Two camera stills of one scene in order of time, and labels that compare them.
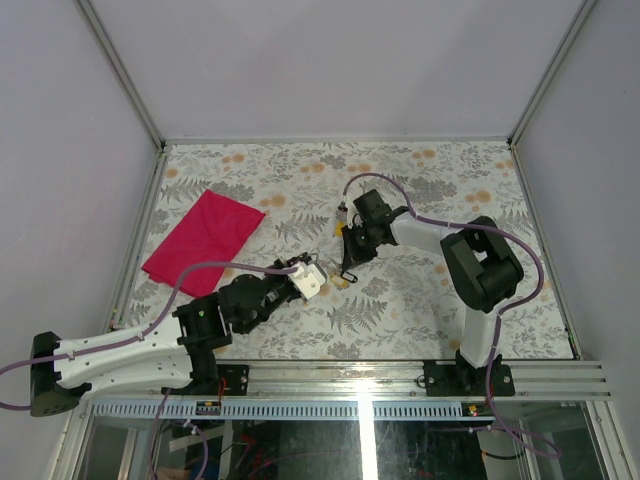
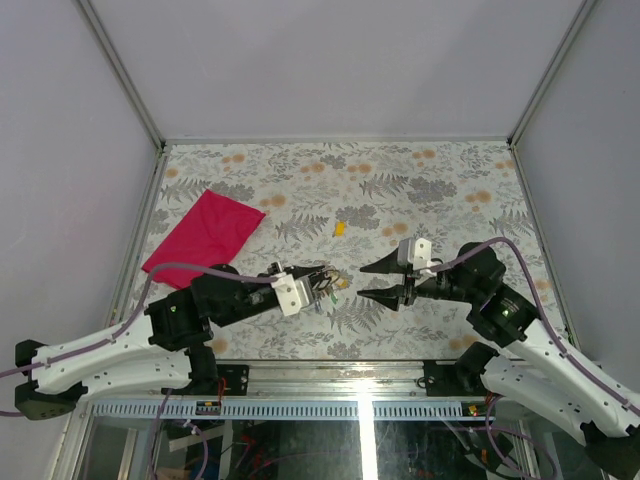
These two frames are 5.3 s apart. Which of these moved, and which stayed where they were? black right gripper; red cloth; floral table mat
Moved: black right gripper
Stayed: red cloth; floral table mat
